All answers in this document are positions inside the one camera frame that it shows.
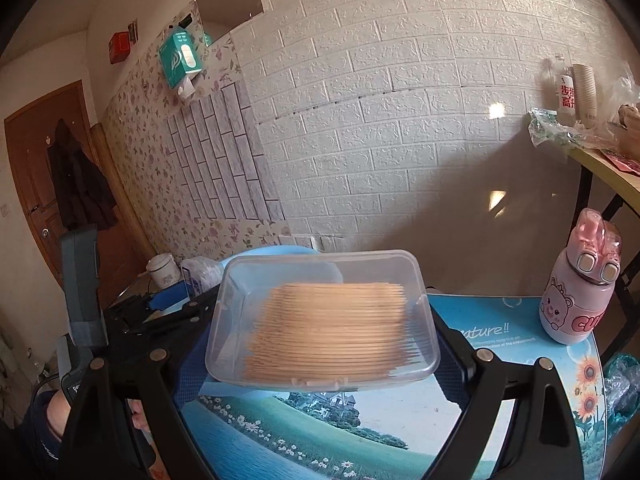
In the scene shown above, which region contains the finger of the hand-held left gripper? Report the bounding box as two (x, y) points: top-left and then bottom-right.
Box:
(107, 290), (190, 323)
(120, 302), (217, 337)

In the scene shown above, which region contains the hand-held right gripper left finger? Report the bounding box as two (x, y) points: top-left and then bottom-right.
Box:
(64, 327), (221, 480)

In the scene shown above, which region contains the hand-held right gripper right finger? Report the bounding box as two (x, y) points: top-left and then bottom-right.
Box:
(422, 310), (586, 480)

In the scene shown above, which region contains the light blue plastic basin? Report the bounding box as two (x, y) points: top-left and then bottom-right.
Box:
(220, 245), (346, 291)

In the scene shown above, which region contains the clear toothpick box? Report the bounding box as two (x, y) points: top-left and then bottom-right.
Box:
(205, 249), (442, 390)

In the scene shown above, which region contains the person's left hand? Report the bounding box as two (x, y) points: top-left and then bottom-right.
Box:
(46, 389), (72, 436)

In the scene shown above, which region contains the small white pot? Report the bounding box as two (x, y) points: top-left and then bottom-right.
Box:
(146, 254), (183, 291)

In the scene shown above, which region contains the clear plastic bag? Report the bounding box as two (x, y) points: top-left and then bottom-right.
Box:
(181, 256), (223, 297)

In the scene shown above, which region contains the dark hanging jacket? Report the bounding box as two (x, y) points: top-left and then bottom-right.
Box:
(47, 119), (118, 233)

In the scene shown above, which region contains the wooden door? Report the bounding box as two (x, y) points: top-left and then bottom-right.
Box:
(4, 80), (146, 301)

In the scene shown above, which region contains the pink bear water bottle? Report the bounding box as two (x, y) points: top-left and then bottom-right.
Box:
(539, 207), (623, 346)

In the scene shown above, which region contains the small bin with plastic liner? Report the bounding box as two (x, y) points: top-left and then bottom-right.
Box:
(602, 352), (640, 426)

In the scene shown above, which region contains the folding table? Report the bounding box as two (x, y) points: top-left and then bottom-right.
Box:
(567, 145), (640, 356)

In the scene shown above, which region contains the green plastic bag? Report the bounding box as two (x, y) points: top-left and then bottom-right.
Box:
(529, 107), (591, 148)

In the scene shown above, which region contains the red snack packet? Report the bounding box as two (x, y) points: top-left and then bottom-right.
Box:
(599, 147), (640, 175)

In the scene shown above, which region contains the glass bottle red label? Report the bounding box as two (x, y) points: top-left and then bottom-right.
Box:
(554, 55), (578, 123)

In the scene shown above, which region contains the stack of paper cups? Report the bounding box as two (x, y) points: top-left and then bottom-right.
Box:
(572, 63), (599, 126)

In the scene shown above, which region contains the bagged flat bread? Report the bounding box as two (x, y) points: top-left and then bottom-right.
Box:
(607, 77), (640, 131)

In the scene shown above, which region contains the red wall box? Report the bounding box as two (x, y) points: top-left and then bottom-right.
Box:
(109, 31), (132, 64)

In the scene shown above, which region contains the green wall tissue box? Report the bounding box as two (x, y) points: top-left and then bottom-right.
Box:
(159, 25), (203, 103)

